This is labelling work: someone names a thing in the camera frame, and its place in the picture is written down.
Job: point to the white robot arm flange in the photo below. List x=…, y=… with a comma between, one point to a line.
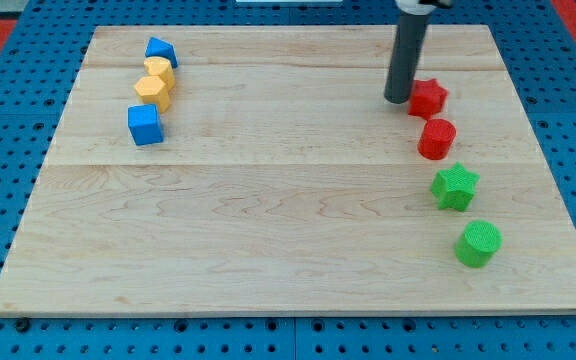
x=423, y=7

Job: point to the yellow hexagon block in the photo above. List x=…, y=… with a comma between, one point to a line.
x=153, y=90

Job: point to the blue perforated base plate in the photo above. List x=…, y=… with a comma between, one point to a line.
x=42, y=44

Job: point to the red cylinder block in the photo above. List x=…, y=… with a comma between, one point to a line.
x=436, y=139

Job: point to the light wooden board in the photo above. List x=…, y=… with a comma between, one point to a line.
x=286, y=185

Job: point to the yellow rounded block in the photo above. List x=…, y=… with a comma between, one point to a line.
x=162, y=68

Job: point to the blue triangle block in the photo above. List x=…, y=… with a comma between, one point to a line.
x=160, y=48

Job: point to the red star block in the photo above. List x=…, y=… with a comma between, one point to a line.
x=427, y=98

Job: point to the green cylinder block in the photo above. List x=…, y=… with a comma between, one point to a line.
x=478, y=243

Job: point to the blue cube block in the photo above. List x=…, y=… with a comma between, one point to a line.
x=144, y=124

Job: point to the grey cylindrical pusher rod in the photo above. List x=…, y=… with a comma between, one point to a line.
x=408, y=43

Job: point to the green star block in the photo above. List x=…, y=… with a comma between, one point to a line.
x=454, y=187

